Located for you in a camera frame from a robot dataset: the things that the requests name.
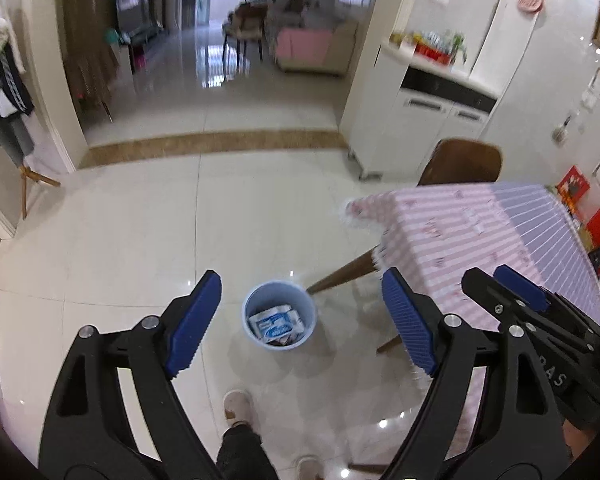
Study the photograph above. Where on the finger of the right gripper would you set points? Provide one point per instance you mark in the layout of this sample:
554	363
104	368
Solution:
556	308

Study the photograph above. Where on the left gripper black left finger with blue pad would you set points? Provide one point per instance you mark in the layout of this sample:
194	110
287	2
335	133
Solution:
114	412

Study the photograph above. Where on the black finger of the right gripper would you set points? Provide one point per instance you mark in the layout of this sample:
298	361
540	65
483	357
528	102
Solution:
571	361

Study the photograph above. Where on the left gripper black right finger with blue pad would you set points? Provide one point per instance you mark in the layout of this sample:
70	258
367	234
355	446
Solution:
488	413

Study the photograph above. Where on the light blue trash bin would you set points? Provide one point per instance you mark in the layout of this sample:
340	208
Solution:
277	293

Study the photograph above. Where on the living room wooden chair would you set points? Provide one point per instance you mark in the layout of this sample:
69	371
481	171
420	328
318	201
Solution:
245	24

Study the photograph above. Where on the purple grid table mat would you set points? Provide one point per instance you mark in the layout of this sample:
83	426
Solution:
552	243

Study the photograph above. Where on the pink checkered tablecloth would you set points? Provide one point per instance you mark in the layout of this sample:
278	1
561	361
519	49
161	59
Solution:
432	234

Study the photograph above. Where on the white slipper foot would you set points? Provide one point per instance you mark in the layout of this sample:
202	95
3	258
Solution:
238	408

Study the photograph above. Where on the brown wooden chair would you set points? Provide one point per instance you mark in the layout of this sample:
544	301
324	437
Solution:
457	161

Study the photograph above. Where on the wooden table leg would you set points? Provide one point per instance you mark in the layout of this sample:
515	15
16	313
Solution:
357	268

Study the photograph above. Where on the white blue carton box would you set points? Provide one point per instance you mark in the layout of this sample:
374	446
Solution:
278	326

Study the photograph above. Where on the white black sideboard cabinet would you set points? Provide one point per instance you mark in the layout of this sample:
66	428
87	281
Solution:
403	106

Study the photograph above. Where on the hanging clothes on rack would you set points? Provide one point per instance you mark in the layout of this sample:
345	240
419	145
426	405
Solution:
15	99

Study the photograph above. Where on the beige sofa pink blanket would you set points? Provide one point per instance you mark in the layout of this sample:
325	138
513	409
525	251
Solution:
316	50

